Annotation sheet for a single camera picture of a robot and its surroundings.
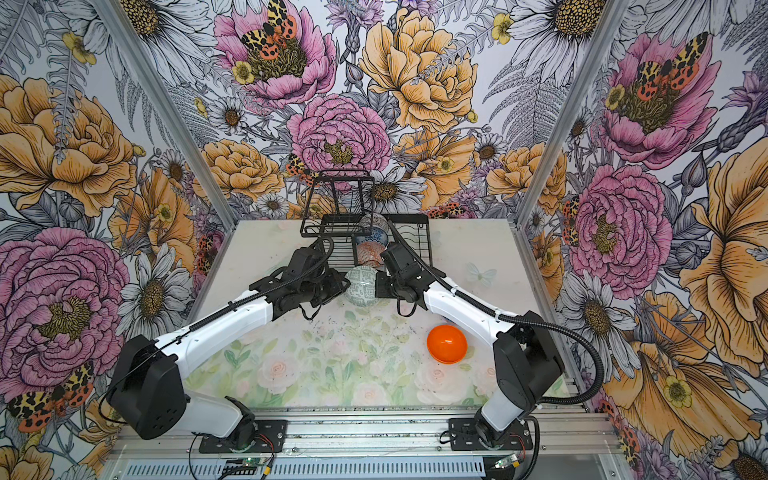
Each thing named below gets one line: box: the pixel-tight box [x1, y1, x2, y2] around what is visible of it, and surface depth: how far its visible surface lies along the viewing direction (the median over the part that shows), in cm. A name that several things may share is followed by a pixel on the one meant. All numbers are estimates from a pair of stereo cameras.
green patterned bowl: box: [345, 266, 378, 307], surface depth 89 cm
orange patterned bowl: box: [356, 241, 387, 269], surface depth 110 cm
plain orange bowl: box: [427, 324, 468, 365], surface depth 88 cm
